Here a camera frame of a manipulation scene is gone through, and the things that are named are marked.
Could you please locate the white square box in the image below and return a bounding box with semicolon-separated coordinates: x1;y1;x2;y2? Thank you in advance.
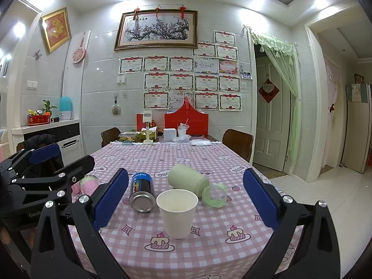
163;128;177;143

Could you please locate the pink and green cup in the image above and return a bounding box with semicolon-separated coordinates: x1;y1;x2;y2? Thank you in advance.
78;174;103;197

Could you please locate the white and black cabinet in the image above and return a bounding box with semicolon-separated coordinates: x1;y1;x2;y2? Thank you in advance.
11;119;81;159

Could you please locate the framed red picture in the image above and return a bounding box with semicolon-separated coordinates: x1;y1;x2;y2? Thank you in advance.
41;7;72;54

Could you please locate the brown wooden chair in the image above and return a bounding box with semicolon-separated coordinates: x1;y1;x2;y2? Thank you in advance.
101;127;122;148
222;129;254;164

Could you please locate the green lace curtain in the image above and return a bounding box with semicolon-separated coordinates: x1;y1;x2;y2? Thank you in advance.
250;31;302;158

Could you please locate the hanging wall brush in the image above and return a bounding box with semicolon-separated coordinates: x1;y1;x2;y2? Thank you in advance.
111;94;121;115

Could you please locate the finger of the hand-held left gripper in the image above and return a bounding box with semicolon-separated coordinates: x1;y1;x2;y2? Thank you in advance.
0;143;62;181
9;155;96;194

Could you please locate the white phone stand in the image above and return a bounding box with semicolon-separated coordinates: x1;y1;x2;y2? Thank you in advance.
142;112;155;144

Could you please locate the white refrigerator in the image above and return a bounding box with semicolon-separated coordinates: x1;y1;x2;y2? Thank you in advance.
341;83;372;174

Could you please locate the white paper cup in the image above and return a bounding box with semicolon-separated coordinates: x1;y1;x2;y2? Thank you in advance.
156;189;199;239

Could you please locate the plastic cup with straws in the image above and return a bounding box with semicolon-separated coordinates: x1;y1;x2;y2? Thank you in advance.
177;119;190;138

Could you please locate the group of wall certificates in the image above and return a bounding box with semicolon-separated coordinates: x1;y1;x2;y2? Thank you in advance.
118;30;242;112

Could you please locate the white panel door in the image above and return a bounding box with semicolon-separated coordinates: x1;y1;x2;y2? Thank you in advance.
255;56;292;172

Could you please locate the pink checkered tablecloth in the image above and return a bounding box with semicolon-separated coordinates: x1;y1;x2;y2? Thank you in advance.
62;141;301;279

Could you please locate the framed blossom painting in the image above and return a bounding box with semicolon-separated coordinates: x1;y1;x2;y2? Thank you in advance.
113;10;199;51

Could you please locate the snack tray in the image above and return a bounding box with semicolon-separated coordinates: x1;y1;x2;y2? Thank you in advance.
119;131;158;143

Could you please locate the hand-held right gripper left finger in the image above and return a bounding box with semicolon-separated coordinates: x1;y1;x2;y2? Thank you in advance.
30;168;130;279

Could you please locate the blue humidifier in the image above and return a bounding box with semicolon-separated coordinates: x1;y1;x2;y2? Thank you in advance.
60;96;73;120

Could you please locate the pale green bottle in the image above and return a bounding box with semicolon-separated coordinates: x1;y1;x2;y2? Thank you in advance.
168;164;210;198

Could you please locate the pink fan wall decoration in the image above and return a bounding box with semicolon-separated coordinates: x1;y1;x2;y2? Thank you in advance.
72;30;91;64

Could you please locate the potted green plant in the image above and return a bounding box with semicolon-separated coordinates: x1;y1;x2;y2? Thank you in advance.
42;99;58;116

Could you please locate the red tin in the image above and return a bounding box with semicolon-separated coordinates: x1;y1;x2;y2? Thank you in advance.
27;114;45;126

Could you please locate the blue metal can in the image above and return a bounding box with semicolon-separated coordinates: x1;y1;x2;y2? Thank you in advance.
129;172;157;213

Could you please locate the clear green lid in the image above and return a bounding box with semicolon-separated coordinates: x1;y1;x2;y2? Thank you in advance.
202;184;228;209

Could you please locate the chair with dark jacket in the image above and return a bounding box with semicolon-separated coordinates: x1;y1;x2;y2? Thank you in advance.
16;134;65;178

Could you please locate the red diamond door decoration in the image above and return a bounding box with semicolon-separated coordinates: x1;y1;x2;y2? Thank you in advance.
258;78;280;104

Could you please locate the red gift bag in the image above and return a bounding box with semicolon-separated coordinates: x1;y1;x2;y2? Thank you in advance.
164;100;209;138

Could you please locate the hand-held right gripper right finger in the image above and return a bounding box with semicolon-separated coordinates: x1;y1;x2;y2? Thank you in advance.
242;168;342;279

